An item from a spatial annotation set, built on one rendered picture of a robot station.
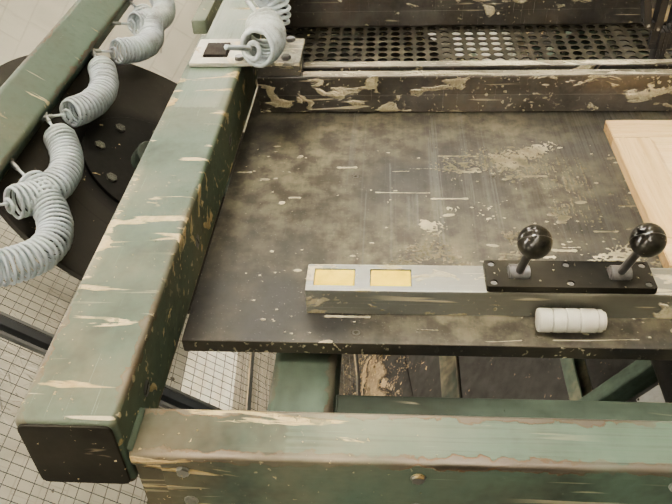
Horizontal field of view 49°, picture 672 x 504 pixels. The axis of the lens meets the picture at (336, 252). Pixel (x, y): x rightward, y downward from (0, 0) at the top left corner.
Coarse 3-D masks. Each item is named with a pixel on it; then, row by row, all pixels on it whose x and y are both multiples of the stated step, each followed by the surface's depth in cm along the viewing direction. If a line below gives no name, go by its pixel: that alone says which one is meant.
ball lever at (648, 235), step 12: (636, 228) 78; (648, 228) 77; (660, 228) 78; (636, 240) 78; (648, 240) 77; (660, 240) 77; (636, 252) 79; (648, 252) 78; (660, 252) 78; (624, 264) 85; (612, 276) 87; (624, 276) 87
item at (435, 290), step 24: (312, 264) 93; (336, 264) 93; (312, 288) 90; (336, 288) 90; (360, 288) 90; (384, 288) 89; (408, 288) 89; (432, 288) 89; (456, 288) 89; (480, 288) 89; (312, 312) 92; (336, 312) 92; (360, 312) 92; (384, 312) 91; (408, 312) 91; (432, 312) 91; (456, 312) 91; (480, 312) 90; (504, 312) 90; (528, 312) 90; (624, 312) 89; (648, 312) 89
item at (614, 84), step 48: (288, 0) 122; (288, 48) 128; (288, 96) 130; (336, 96) 129; (384, 96) 129; (432, 96) 128; (480, 96) 128; (528, 96) 127; (576, 96) 127; (624, 96) 126
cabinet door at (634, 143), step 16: (608, 128) 121; (624, 128) 120; (640, 128) 120; (656, 128) 120; (624, 144) 117; (640, 144) 116; (656, 144) 117; (624, 160) 113; (640, 160) 113; (656, 160) 113; (624, 176) 112; (640, 176) 110; (656, 176) 109; (640, 192) 106; (656, 192) 106; (640, 208) 105; (656, 208) 103
